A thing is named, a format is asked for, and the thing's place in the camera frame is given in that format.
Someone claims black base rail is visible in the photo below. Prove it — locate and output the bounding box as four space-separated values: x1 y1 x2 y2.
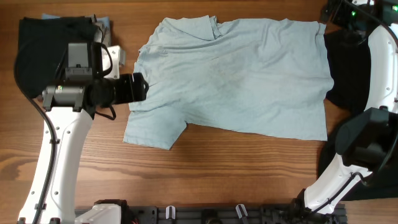
121 199 348 224

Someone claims folded grey garment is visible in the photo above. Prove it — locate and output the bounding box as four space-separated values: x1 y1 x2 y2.
93 22 111 47

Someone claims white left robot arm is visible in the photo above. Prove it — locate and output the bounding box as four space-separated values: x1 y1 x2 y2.
17 73 149 223

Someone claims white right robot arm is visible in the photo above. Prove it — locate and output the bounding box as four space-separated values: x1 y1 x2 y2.
290 1 397 219

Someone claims folded light blue garment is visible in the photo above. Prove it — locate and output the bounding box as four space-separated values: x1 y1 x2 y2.
41 14 111 28

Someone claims black clothes pile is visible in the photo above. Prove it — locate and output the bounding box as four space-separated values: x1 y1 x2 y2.
317 29 398 202

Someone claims folded black garment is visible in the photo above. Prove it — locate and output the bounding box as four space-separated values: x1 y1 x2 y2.
17 17 98 98

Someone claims light blue t-shirt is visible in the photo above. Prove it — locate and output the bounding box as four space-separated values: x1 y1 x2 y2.
124 16 333 150

